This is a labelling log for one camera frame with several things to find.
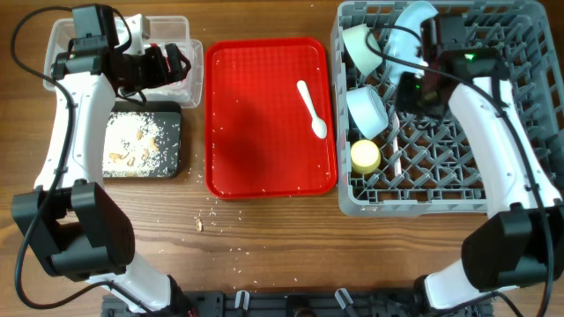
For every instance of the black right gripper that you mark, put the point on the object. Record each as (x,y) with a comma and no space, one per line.
(411,94)

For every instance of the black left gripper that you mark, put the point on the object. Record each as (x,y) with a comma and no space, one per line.
(159,73)

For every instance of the light blue plate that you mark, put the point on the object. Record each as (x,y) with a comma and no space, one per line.
(403,45)

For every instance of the light blue bowl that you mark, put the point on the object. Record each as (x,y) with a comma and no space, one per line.
(367,111)

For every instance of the yellow cup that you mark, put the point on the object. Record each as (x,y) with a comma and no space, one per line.
(365,157)

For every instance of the green bowl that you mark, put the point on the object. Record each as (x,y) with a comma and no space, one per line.
(364,59)

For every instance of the white plastic spoon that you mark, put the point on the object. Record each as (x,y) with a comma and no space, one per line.
(318,125)

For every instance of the white plastic fork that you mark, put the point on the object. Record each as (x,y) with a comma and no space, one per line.
(395,146)

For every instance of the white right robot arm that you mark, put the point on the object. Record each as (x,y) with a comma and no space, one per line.
(521,243)

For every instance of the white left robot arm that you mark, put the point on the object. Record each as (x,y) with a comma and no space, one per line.
(73,227)

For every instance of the grey dishwasher rack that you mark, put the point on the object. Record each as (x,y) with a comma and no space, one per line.
(439,174)

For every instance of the black waste tray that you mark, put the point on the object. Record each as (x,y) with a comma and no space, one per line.
(167,141)

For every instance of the clear plastic bin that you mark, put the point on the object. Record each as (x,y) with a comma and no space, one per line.
(164,30)

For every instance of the rice and food scraps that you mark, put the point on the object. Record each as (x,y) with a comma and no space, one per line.
(136,145)

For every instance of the red plastic tray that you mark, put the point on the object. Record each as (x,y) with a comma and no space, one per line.
(258,139)

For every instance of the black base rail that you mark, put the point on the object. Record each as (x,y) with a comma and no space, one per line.
(388,302)

